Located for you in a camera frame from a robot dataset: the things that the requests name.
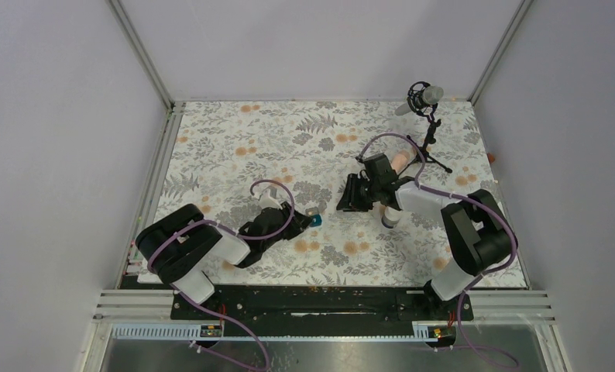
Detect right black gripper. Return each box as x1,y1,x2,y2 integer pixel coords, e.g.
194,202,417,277
335,174,380,213

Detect white pill bottle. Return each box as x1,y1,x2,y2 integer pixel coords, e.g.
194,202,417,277
381,207,403,229

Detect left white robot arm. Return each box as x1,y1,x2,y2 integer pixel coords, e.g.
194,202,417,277
135,201,313,319

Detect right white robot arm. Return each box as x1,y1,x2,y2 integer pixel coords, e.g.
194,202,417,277
336,154,517,319

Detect microphone on black tripod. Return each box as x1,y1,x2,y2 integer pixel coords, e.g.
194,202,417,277
394,81,454,174

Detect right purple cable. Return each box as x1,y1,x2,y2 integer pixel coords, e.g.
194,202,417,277
357,132,521,370

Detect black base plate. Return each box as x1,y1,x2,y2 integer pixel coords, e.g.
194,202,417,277
170,284,476,339

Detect white slotted cable duct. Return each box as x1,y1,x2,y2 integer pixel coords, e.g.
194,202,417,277
111,322,455,343

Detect left aluminium frame rail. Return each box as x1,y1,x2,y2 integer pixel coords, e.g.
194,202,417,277
105,0,174,111

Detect aluminium frame rail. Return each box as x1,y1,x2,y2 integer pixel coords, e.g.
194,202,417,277
467,0,535,106
105,0,174,111

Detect right aluminium frame rail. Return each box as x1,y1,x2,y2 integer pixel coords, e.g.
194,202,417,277
467,0,535,106

